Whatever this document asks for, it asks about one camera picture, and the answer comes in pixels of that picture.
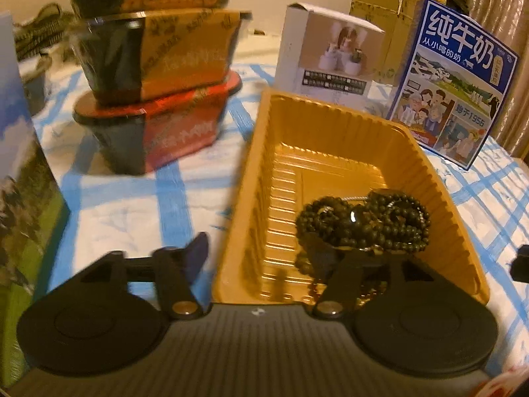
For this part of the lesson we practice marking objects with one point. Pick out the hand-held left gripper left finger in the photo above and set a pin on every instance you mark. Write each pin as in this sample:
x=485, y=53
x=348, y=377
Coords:
x=198, y=256

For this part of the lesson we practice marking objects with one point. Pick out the red label instant rice bowl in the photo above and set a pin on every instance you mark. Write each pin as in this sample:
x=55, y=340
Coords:
x=173, y=132

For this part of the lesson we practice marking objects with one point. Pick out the dark round pot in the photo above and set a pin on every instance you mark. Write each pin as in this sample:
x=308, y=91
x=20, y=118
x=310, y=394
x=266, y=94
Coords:
x=35, y=87

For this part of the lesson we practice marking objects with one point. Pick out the brown cardboard box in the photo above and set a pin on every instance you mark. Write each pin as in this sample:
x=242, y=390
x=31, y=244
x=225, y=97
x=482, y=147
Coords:
x=372, y=0

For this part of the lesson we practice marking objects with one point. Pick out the blue illustrated milk carton box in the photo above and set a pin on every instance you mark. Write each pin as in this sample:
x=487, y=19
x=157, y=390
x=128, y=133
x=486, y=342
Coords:
x=446, y=91

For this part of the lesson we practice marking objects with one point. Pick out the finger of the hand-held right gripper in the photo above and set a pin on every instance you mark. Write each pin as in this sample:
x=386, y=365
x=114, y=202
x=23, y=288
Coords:
x=521, y=262

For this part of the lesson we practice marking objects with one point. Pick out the gold label instant rice bowl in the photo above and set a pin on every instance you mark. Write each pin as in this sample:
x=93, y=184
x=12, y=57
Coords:
x=165, y=58

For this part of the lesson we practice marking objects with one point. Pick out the cow landscape milk carton box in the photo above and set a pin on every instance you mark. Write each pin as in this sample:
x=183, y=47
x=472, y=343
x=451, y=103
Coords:
x=24, y=173

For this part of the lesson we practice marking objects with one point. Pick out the beige patterned curtain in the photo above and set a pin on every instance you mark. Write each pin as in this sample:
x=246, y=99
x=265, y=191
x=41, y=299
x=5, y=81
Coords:
x=500, y=49

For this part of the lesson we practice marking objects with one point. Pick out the small white product box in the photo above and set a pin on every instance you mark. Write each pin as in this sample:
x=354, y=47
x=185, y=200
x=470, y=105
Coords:
x=330, y=62

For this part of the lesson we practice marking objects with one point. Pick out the yellow plastic tray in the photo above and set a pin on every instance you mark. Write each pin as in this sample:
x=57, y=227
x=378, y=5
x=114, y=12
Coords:
x=330, y=161

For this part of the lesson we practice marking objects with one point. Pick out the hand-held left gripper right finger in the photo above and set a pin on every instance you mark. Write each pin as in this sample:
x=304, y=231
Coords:
x=349, y=269

